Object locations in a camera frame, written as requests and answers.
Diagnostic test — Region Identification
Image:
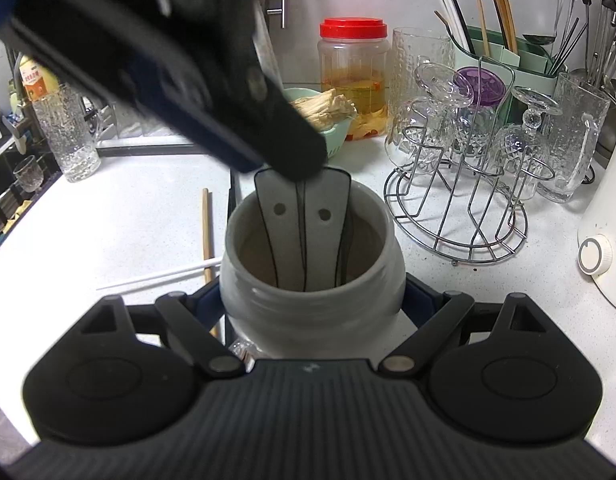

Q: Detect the red-lidded plastic jar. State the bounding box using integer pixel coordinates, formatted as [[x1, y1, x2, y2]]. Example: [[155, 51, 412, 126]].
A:
[[317, 17, 391, 140]]

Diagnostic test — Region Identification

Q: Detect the assorted chopsticks bunch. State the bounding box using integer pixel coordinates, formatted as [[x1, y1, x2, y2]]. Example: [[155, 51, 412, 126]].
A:
[[424, 0, 519, 58]]

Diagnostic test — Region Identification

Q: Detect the dark metal chopsticks pair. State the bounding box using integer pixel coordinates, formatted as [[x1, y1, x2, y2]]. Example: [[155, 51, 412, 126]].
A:
[[548, 17, 588, 76]]

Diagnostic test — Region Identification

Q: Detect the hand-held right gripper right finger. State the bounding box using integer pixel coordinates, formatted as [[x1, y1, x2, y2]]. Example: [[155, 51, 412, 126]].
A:
[[379, 272, 547, 376]]

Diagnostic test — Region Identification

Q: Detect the purple-lidded glass jar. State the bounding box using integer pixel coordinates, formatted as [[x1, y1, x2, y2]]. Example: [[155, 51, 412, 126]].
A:
[[453, 66, 504, 156]]

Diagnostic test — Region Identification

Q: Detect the white ceramic jar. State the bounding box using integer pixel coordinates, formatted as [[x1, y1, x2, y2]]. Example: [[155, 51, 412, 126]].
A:
[[219, 180, 406, 361]]

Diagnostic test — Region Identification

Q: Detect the tall textured drinking glass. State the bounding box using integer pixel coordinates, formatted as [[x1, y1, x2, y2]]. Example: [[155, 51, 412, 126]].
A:
[[390, 27, 456, 126], [32, 85, 101, 183]]

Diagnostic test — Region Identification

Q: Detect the yellow plastic bottle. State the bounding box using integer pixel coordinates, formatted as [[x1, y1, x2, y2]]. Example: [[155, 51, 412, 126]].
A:
[[18, 55, 61, 101]]

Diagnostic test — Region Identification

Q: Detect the textured glass mug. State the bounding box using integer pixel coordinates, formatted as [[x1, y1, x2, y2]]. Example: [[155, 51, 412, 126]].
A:
[[535, 72, 611, 203]]

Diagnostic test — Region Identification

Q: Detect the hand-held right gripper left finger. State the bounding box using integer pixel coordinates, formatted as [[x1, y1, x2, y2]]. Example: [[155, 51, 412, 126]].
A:
[[80, 280, 246, 378]]

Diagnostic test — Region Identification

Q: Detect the green utensil caddy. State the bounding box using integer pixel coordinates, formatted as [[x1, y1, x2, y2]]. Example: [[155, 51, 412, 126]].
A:
[[448, 25, 568, 91]]

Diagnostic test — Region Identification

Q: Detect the metal spoons cluster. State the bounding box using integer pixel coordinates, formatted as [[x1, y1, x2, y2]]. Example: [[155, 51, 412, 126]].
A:
[[570, 35, 616, 91]]

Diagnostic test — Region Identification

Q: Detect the small glass goblet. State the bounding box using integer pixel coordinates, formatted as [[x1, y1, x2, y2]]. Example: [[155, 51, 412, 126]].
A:
[[13, 155, 44, 193]]

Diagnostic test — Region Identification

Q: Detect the white drying tray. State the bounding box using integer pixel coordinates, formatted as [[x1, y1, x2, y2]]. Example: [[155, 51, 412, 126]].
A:
[[95, 132, 189, 148]]

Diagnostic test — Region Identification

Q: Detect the metal wire cup rack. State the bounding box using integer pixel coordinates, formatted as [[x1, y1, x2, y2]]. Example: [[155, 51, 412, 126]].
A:
[[383, 55, 556, 267]]

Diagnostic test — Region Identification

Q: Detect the white chopstick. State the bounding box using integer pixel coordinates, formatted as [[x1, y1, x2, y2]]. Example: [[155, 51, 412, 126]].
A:
[[96, 257, 223, 292]]

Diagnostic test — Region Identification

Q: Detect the white electric kettle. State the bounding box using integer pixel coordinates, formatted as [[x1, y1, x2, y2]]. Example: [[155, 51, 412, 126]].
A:
[[578, 110, 616, 316]]

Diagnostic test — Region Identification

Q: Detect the wooden chopstick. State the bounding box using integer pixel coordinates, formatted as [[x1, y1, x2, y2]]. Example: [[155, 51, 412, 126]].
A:
[[202, 188, 215, 285]]

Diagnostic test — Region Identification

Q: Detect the enoki mushroom bundle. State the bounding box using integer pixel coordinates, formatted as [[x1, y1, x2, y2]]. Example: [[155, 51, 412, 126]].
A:
[[290, 87, 357, 131]]

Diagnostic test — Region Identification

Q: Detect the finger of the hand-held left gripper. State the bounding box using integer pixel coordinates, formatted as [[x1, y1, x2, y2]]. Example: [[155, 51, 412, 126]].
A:
[[18, 0, 329, 181], [0, 5, 266, 171]]

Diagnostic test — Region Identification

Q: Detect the inverted glass goblet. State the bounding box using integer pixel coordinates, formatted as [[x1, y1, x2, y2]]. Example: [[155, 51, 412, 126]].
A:
[[385, 62, 474, 173], [492, 86, 561, 201]]

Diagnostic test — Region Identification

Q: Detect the green plastic basket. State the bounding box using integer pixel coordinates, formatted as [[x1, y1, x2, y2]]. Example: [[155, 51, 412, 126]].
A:
[[283, 87, 359, 158]]

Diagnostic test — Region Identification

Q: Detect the black handled metal ladle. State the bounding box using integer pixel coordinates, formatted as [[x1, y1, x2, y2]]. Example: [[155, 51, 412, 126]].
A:
[[522, 0, 582, 47]]

